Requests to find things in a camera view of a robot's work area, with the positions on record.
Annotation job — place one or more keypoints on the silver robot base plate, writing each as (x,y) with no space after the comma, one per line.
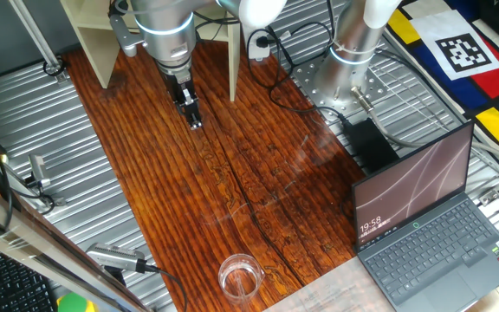
(306,78)

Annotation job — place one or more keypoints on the black power adapter brick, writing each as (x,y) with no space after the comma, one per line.
(368,145)

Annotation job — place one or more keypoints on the clear glass beaker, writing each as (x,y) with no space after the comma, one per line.
(241,277)

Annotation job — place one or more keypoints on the beige wooden shelf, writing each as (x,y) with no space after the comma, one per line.
(98,56)

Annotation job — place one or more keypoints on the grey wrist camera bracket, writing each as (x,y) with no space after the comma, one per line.
(124,34)

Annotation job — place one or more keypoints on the colour block patterned cloth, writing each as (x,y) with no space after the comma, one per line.
(462,93)

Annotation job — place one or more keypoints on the brown wood grain board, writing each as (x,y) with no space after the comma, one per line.
(189,195)

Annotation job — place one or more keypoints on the translucent plastic sheet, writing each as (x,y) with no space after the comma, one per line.
(332,290)

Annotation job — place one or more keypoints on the small grey camera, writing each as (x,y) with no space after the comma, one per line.
(38,169)

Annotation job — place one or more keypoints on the dark grey laptop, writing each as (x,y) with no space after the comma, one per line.
(427,251)

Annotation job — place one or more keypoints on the white power strip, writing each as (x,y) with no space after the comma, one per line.
(256,53)

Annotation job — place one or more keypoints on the aluminium camera mount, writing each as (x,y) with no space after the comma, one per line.
(61,201)

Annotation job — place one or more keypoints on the green yellow ball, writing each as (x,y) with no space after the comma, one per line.
(74,303)

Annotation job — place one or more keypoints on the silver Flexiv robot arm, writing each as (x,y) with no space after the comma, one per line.
(349,65)

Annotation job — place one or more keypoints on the aluminium post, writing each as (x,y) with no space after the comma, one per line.
(40,39)

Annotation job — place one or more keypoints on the white marker tag sheet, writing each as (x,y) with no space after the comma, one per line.
(462,52)

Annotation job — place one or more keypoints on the black keyboard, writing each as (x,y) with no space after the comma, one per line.
(15,286)

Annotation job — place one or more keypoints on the metal framed glass panel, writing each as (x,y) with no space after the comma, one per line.
(15,234)

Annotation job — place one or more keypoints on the silver ribbed camera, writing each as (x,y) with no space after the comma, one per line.
(111,256)

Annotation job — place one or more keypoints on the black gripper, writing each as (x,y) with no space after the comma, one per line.
(179,89)

